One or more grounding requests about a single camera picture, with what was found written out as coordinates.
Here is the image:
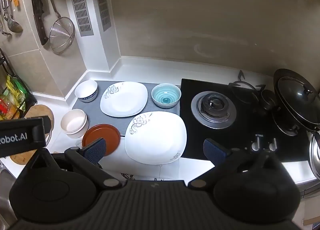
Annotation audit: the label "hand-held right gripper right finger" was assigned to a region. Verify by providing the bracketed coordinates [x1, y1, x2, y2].
[187, 138, 288, 192]

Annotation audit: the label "black pot support ring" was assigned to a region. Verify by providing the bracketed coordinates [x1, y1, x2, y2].
[228, 70, 267, 106]

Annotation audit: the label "steel pot lid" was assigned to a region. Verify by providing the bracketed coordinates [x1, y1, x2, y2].
[308, 130, 320, 181]

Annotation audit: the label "grey mat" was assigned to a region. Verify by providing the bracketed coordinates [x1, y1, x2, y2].
[72, 80, 181, 137]

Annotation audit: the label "brown round plate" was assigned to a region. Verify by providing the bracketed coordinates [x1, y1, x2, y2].
[82, 124, 121, 157]

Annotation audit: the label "grey wall vent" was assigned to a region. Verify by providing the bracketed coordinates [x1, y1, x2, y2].
[67, 0, 94, 37]

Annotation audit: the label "steel sink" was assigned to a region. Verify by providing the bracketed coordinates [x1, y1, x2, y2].
[0, 160, 18, 223]

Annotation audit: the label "steel gas burner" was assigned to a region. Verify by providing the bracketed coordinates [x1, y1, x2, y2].
[191, 91, 237, 129]

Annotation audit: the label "white square floral plate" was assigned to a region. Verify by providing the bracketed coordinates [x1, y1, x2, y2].
[100, 82, 148, 117]
[124, 111, 187, 165]

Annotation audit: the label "white bowl with blue pattern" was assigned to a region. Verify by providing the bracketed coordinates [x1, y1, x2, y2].
[74, 80, 98, 103]

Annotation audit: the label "steel mesh strainer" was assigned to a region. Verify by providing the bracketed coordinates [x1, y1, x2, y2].
[41, 0, 76, 55]

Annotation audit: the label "green and yellow packets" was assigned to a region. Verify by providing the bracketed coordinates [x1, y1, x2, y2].
[0, 75, 30, 120]

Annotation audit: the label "cream bowl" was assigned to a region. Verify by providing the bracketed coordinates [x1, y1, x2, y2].
[64, 120, 90, 139]
[60, 109, 88, 134]

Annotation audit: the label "steel ladle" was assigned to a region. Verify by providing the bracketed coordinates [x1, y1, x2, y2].
[0, 0, 24, 34]

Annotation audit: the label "round wooden cutting board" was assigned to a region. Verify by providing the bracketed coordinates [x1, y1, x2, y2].
[10, 105, 55, 165]

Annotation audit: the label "dark cleaver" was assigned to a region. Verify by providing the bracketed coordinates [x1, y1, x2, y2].
[29, 0, 49, 46]

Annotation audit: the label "black wire rack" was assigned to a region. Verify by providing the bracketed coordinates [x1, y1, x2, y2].
[0, 48, 38, 121]

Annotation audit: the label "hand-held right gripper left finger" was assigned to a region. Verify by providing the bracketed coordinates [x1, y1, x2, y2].
[25, 137, 123, 191]

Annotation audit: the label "black wok with lid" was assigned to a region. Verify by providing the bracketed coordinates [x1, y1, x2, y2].
[273, 69, 320, 131]

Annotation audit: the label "teal striped bowl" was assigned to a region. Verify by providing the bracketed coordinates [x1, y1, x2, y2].
[151, 83, 181, 109]

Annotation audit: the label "black glass gas stove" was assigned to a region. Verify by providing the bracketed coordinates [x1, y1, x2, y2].
[179, 78, 310, 162]

